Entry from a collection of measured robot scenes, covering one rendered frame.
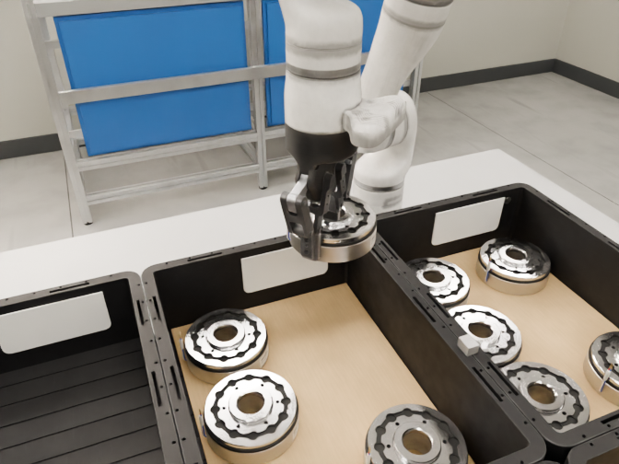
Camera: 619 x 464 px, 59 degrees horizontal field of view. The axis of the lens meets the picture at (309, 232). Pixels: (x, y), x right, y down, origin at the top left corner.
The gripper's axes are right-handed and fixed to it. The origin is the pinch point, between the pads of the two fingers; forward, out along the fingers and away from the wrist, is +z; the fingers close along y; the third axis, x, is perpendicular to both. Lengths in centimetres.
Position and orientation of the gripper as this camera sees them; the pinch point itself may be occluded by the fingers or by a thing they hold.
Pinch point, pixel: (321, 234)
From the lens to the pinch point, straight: 62.1
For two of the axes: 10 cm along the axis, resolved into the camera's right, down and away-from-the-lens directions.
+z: 0.0, 8.2, 5.7
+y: -4.7, 5.0, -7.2
